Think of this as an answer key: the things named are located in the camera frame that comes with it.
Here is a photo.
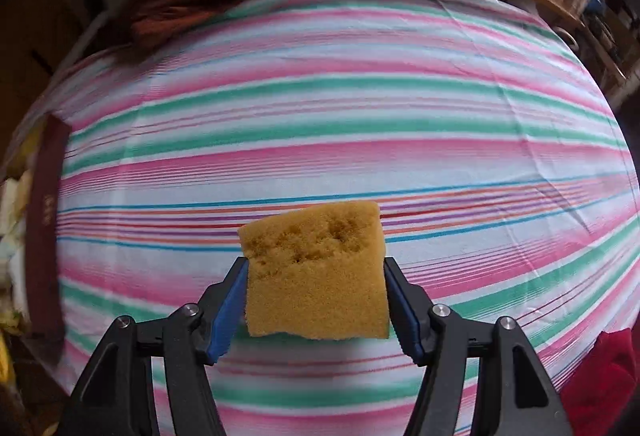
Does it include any striped bedsheet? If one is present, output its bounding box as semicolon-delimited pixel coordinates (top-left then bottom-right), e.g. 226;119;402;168
10;0;640;436

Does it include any white bed rail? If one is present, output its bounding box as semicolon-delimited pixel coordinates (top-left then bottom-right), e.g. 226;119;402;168
55;8;121;77

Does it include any gold metal tin box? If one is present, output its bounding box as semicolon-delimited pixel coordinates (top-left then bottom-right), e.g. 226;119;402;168
0;112;72;367

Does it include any red cloth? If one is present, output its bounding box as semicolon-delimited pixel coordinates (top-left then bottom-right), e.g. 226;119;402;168
570;328;640;436

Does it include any cluttered wooden rack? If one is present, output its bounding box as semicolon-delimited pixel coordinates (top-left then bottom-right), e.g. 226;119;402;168
580;0;640;92

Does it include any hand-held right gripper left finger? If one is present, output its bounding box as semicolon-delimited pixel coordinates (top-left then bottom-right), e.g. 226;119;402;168
57;256;250;436

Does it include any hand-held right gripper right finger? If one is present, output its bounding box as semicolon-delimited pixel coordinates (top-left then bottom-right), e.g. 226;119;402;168
382;256;576;436

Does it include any yellow sponge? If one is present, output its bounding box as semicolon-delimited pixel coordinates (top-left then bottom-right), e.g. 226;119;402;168
237;200;391;341

